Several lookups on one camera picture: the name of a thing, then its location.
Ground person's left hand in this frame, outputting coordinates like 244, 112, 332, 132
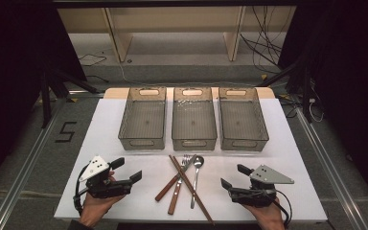
79, 171, 126, 228

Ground thin black floor cable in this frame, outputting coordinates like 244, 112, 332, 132
78, 53, 108, 67

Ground black cable bundle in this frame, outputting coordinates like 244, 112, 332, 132
240, 6, 288, 75

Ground aluminium floor rail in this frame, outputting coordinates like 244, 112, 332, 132
295, 106, 368, 230
0, 90, 106, 230

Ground smoky clear plastic bin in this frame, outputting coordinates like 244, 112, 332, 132
118, 86, 168, 151
171, 86, 219, 151
218, 86, 270, 152

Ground black metal stand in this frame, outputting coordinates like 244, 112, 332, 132
39, 68, 100, 128
257, 57, 314, 124

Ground hand-held gripper cable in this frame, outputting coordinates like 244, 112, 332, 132
274, 190, 293, 228
73, 162, 92, 215

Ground fork with wooden handle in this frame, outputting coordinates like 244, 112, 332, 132
154, 154, 197, 202

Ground white table sheet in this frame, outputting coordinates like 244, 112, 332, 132
53, 97, 329, 223

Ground left hand-held gripper cable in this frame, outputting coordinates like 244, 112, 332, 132
73, 162, 92, 215

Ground right hand-held gripper cable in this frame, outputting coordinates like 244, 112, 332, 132
274, 190, 293, 228

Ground wooden handled steel fork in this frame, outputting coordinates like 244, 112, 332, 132
167, 155, 191, 216

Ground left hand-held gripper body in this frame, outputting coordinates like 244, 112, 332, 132
78, 155, 132, 199

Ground person's right hand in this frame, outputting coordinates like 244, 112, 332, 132
241, 195, 287, 230

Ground black metal crossbar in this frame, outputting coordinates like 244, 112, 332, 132
52, 0, 301, 8

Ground light wooden shelf unit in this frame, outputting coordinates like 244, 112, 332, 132
57, 6, 296, 63

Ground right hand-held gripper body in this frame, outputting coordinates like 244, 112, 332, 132
228, 164, 295, 208

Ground dark curtain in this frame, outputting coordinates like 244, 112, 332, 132
0, 0, 87, 196
277, 0, 368, 212

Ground steel spoon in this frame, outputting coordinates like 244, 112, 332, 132
190, 155, 205, 210

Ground white cable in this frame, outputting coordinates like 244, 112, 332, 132
309, 99, 325, 123

